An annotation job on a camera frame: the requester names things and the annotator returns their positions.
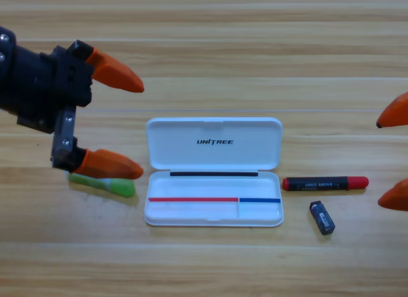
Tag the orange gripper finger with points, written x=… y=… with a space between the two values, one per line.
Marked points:
x=396 y=113
x=396 y=196

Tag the red and black marker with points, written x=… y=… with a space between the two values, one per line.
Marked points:
x=325 y=183

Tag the green highlighter pen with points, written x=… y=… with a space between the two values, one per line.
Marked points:
x=121 y=187

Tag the black eraser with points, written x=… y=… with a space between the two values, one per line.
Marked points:
x=322 y=218

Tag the white Unitree pencil case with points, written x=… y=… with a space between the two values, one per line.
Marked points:
x=191 y=156

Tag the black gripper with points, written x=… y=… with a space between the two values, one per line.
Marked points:
x=48 y=83

